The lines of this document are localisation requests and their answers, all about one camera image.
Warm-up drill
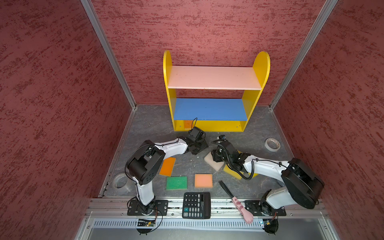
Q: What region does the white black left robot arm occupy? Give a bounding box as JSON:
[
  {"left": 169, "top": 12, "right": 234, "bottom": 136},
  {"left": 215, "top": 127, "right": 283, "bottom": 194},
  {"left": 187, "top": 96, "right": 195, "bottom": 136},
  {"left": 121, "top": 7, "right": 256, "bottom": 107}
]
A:
[{"left": 126, "top": 133, "right": 208, "bottom": 207}]

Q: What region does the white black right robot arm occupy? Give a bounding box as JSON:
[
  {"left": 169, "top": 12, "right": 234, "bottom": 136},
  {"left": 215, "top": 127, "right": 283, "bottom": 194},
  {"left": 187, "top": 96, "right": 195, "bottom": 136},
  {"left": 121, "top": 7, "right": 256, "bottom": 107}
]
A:
[{"left": 211, "top": 139, "right": 325, "bottom": 216}]

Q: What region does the yellow shelf unit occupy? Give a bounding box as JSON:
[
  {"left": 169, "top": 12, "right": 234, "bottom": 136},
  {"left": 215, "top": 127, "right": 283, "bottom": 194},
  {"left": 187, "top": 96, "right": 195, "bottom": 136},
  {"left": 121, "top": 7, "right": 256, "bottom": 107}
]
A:
[{"left": 163, "top": 50, "right": 271, "bottom": 132}]

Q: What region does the pale pink sponge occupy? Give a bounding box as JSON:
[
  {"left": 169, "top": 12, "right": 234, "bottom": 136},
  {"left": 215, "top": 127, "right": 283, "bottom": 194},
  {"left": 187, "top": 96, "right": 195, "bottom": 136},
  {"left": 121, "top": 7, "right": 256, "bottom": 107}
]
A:
[{"left": 204, "top": 153, "right": 225, "bottom": 172}]

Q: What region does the yellow sponge middle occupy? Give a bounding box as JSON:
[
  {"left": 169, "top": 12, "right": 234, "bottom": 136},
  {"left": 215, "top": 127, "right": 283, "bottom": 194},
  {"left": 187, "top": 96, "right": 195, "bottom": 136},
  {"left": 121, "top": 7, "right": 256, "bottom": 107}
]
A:
[{"left": 223, "top": 165, "right": 242, "bottom": 180}]

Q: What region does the orange flat sponge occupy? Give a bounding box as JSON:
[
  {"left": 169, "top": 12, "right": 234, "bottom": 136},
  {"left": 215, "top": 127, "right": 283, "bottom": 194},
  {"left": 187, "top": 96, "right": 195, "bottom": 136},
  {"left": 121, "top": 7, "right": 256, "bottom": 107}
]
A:
[{"left": 159, "top": 157, "right": 176, "bottom": 177}]

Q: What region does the peach orange sponge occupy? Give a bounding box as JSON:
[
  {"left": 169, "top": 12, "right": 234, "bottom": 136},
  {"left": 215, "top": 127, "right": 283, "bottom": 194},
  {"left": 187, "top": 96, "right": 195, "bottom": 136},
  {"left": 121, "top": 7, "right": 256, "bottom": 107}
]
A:
[{"left": 195, "top": 174, "right": 213, "bottom": 189}]

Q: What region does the green scrub sponge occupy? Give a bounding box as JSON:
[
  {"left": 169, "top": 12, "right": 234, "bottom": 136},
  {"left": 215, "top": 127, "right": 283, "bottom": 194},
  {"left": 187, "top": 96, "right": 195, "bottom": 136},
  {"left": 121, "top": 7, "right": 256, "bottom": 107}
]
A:
[{"left": 166, "top": 176, "right": 188, "bottom": 191}]

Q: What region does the white tape roll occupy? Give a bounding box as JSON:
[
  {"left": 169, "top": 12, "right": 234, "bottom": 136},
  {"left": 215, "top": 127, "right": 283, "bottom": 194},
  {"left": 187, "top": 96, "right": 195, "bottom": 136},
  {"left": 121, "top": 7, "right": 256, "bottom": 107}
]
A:
[{"left": 265, "top": 138, "right": 281, "bottom": 152}]

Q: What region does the black calculator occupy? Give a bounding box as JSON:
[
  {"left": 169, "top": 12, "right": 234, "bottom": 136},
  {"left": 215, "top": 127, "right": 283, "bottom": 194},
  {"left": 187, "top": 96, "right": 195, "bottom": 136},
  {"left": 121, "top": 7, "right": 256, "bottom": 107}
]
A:
[{"left": 182, "top": 192, "right": 211, "bottom": 220}]

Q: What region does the grey tape roll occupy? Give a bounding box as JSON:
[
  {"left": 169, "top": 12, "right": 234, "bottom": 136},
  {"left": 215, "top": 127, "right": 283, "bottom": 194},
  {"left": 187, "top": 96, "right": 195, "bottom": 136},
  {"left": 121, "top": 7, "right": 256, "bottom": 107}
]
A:
[{"left": 112, "top": 173, "right": 130, "bottom": 191}]

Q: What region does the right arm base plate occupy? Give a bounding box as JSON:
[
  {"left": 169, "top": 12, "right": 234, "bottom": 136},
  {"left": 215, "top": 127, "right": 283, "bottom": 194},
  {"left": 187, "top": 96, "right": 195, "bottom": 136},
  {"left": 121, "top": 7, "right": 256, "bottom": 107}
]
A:
[{"left": 244, "top": 200, "right": 287, "bottom": 217}]

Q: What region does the pink handled black brush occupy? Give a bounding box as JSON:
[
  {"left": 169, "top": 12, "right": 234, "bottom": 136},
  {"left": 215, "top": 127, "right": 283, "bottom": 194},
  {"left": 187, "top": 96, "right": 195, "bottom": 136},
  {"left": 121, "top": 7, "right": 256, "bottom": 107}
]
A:
[{"left": 219, "top": 181, "right": 254, "bottom": 224}]

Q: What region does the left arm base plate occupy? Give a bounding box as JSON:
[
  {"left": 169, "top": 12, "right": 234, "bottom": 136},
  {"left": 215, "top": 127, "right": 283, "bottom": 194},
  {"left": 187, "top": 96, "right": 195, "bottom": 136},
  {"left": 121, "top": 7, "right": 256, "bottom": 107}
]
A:
[{"left": 127, "top": 198, "right": 169, "bottom": 216}]

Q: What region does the perforated cable duct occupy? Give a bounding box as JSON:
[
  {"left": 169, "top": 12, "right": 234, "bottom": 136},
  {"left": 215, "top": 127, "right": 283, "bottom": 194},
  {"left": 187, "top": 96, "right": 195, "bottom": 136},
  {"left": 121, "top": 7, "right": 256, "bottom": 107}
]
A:
[{"left": 92, "top": 218, "right": 264, "bottom": 232}]

